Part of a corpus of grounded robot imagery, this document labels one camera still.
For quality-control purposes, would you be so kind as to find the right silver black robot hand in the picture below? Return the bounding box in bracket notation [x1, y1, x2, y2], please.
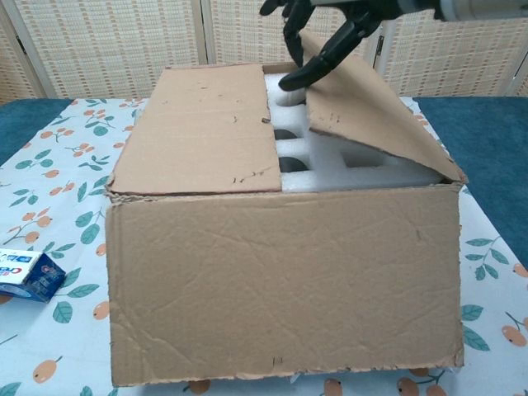
[258, 0, 399, 92]

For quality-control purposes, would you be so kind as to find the red cardboard box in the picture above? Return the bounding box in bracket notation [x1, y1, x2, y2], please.
[105, 31, 467, 389]

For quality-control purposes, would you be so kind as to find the woven folding screen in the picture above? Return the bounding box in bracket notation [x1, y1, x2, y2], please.
[0, 0, 528, 106]

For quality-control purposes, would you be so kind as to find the floral print tablecloth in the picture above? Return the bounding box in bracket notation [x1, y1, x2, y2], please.
[0, 97, 528, 396]

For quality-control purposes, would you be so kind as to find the white foam insert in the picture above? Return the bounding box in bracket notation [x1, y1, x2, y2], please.
[263, 69, 446, 195]

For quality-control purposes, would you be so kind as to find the blue white toothpaste box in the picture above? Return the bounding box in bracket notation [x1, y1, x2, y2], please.
[0, 248, 67, 305]

